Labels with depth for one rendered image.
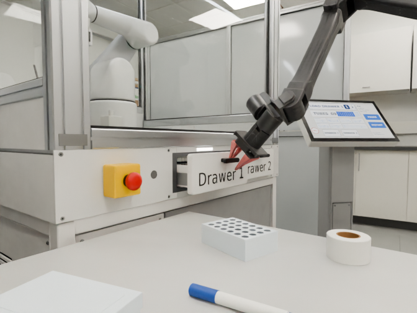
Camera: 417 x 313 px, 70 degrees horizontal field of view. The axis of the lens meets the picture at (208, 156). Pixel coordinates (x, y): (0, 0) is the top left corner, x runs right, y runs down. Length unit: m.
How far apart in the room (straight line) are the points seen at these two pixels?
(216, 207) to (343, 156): 0.96
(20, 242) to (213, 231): 0.50
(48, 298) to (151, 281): 0.17
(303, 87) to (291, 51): 1.84
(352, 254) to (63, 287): 0.42
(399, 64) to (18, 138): 3.93
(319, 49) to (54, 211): 0.79
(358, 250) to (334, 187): 1.25
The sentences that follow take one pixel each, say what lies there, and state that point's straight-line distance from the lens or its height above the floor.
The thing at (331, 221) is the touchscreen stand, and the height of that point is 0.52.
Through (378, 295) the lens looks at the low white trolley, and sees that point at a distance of 0.49.
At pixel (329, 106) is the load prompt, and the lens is 1.83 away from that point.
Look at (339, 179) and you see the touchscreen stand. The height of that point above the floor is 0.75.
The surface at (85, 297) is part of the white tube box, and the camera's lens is 0.34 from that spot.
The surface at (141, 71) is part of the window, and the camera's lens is 0.81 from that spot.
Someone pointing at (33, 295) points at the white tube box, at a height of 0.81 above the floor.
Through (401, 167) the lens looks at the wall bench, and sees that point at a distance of 3.80.
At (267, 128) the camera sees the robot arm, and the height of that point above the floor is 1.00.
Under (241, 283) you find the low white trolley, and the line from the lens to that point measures 0.46.
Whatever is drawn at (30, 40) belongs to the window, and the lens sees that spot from 0.81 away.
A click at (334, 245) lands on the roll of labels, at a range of 0.56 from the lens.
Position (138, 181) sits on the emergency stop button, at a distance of 0.67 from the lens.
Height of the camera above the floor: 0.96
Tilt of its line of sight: 3 degrees down
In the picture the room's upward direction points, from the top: straight up
